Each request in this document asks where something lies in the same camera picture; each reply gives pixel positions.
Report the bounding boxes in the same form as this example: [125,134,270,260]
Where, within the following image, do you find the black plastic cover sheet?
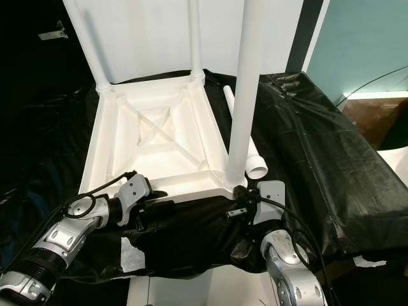
[0,69,408,284]

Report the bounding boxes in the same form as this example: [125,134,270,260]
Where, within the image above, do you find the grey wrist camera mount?
[117,173,153,221]
[252,180,287,226]

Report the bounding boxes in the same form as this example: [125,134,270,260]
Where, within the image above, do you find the brown wooden furniture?
[341,99,408,151]

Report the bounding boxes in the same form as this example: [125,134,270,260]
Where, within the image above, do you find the dark vertical pillar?
[284,0,326,75]

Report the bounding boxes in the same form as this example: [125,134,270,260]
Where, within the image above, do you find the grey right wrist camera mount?
[252,180,287,226]

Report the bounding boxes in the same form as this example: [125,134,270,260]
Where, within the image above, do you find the thin black curved cable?
[335,64,408,106]

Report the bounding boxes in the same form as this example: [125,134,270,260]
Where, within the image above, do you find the silver door handle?
[38,20,68,41]

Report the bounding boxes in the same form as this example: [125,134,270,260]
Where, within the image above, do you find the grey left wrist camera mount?
[117,173,153,221]

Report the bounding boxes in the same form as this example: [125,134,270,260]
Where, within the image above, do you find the teal glass panel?
[303,0,408,103]

